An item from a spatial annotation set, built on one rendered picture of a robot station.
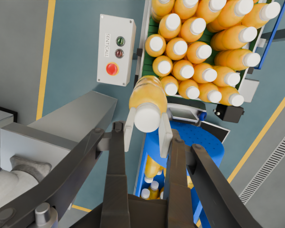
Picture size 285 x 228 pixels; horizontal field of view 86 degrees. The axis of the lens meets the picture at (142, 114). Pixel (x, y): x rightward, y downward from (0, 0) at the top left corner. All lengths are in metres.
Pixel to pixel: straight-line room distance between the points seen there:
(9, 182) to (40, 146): 0.15
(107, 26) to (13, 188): 0.66
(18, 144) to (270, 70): 2.06
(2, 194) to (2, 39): 1.69
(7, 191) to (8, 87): 1.63
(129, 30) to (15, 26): 1.67
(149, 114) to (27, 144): 0.68
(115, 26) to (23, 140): 0.59
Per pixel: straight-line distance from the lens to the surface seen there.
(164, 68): 0.50
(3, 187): 0.76
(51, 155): 0.79
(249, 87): 0.90
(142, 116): 0.22
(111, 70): 0.52
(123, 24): 0.53
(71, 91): 1.85
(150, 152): 0.54
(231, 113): 0.73
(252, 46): 0.75
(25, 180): 0.80
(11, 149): 0.89
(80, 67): 1.76
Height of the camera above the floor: 1.61
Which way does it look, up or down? 70 degrees down
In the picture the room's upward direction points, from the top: 172 degrees counter-clockwise
